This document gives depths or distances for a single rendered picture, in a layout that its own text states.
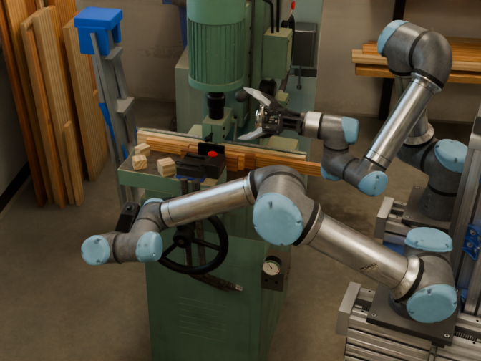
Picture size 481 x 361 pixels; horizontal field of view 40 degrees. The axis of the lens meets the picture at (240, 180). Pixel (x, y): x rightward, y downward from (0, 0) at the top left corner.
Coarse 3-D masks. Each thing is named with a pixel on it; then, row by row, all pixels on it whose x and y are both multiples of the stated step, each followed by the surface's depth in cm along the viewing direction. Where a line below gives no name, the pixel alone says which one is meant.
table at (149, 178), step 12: (156, 156) 230; (168, 156) 230; (180, 156) 230; (120, 168) 222; (132, 168) 222; (144, 168) 223; (156, 168) 223; (120, 180) 224; (132, 180) 223; (144, 180) 221; (156, 180) 220; (168, 180) 219; (228, 180) 217; (168, 192) 221
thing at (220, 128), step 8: (224, 112) 224; (232, 112) 226; (208, 120) 219; (216, 120) 219; (224, 120) 219; (208, 128) 218; (216, 128) 217; (224, 128) 218; (216, 136) 218; (224, 136) 220
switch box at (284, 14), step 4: (272, 0) 223; (280, 0) 222; (284, 0) 222; (288, 0) 222; (292, 0) 227; (280, 4) 223; (284, 4) 223; (288, 4) 223; (280, 8) 224; (284, 8) 223; (288, 8) 223; (280, 12) 224; (284, 12) 224; (288, 12) 224; (292, 12) 230; (280, 16) 225; (284, 16) 225; (288, 16) 225
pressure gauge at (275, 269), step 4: (268, 256) 218; (272, 256) 218; (264, 260) 219; (268, 260) 216; (272, 260) 216; (276, 260) 217; (280, 260) 218; (264, 264) 218; (268, 264) 217; (272, 264) 217; (276, 264) 217; (280, 264) 217; (264, 268) 219; (268, 268) 218; (272, 268) 218; (276, 268) 217; (280, 268) 217; (268, 272) 219; (272, 272) 219; (276, 272) 218
